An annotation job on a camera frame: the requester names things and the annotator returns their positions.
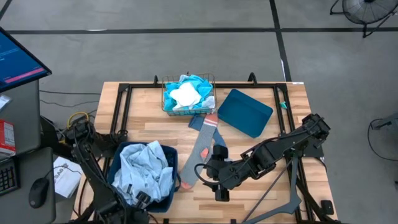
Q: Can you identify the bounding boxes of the turquoise cloth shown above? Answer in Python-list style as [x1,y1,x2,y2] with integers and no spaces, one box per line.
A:
[164,73,215,112]

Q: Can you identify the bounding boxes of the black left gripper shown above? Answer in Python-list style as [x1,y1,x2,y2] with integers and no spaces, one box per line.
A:
[125,184,152,208]

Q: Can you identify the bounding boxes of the black aluminium frame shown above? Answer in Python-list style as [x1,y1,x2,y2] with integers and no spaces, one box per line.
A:
[108,72,340,224]

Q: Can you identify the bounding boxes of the monitor with blue screen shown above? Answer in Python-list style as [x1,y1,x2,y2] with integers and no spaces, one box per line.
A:
[0,26,53,93]

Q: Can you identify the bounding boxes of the blue plastic tray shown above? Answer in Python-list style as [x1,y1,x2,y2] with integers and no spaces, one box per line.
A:
[216,88,274,139]

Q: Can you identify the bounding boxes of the light blue patterned cloth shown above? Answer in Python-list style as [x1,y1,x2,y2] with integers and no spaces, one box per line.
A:
[111,139,175,207]

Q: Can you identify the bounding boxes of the navy fabric bin white stripe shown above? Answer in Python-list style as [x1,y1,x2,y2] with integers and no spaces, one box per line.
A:
[106,141,182,214]

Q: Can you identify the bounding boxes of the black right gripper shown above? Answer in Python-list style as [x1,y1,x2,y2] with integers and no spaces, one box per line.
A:
[206,144,249,202]

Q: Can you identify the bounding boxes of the wire basket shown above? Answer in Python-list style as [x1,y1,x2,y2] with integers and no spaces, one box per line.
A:
[160,73,218,117]

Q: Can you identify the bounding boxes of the black keyboard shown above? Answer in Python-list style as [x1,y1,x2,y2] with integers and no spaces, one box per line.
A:
[0,157,20,197]

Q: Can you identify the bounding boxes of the blue sock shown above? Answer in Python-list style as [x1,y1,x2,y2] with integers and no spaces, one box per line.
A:
[188,114,229,150]

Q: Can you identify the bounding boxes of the grey sock orange stripes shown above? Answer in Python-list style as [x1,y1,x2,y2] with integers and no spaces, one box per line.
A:
[179,113,220,190]

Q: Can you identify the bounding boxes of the small white paper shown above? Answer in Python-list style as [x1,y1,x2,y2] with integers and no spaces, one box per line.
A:
[0,94,12,111]

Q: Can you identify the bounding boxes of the black rubber foot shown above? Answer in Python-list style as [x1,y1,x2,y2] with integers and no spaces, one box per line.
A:
[320,200,335,215]

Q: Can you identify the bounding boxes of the dark navy dotted cloth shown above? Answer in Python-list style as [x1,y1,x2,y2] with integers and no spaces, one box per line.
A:
[161,151,175,170]

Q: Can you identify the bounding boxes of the grey desk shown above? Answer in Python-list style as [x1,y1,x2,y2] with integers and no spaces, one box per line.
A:
[0,146,57,224]

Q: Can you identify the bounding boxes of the black computer mouse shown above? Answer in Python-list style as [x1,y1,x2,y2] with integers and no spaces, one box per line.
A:
[28,177,50,209]

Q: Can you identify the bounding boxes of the white mesh cloth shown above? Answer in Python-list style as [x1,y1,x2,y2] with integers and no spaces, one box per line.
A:
[200,95,216,110]

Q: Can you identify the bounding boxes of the yellow cable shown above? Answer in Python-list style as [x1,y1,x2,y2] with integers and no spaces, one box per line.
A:
[67,111,90,130]

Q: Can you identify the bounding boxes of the red box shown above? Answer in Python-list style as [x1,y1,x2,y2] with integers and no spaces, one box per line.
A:
[0,119,17,156]

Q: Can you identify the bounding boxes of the black floor fan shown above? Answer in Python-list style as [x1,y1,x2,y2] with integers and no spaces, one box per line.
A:
[329,0,398,39]

